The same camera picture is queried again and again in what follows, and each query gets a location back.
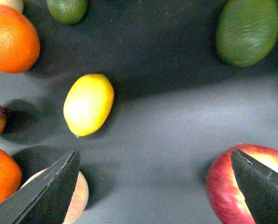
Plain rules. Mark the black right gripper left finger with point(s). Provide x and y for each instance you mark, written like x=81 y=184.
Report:
x=46 y=199

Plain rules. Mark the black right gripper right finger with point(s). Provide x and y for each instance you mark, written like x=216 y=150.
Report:
x=259 y=186

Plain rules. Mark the yellow lemon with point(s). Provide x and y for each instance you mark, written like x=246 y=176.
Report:
x=88 y=104

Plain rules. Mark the black fruit shelf tray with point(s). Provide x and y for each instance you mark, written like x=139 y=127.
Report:
x=177 y=106

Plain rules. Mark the pale peach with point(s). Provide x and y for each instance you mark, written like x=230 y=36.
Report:
x=79 y=200

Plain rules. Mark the red apple front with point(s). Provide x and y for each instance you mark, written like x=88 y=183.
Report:
x=224 y=196

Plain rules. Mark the orange front left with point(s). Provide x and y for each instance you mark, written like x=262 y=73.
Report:
x=10 y=176

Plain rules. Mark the large orange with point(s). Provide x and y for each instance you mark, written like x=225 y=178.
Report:
x=19 y=41

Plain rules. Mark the green lime front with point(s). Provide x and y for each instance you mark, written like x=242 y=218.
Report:
x=247 y=31

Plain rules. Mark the dark green lime left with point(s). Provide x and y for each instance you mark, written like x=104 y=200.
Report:
x=67 y=11

